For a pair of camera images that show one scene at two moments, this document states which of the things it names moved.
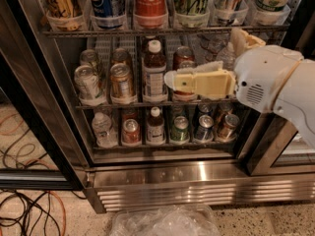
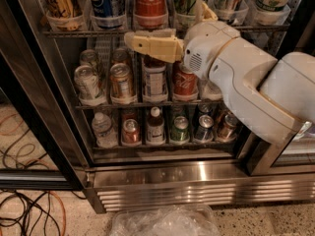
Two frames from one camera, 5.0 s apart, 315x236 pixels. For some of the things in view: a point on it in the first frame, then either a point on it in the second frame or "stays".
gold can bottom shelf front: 228,131 stays
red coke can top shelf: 150,7 stays
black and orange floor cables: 23,211 stays
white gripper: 264,78 to 207,48
